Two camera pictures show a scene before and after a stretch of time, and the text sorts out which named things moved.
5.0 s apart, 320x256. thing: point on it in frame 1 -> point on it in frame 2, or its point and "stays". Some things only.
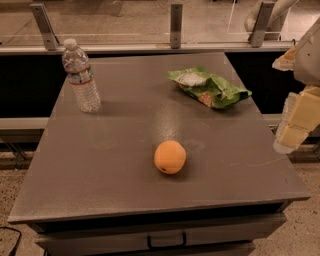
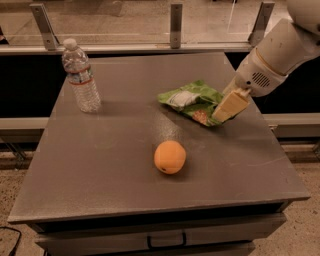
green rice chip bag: [208, 89] -> [197, 101]
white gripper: [308, 60] -> [257, 77]
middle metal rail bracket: [176, 23] stays
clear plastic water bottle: [78, 70] stays
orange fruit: [170, 157] stays
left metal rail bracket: [43, 21] stays
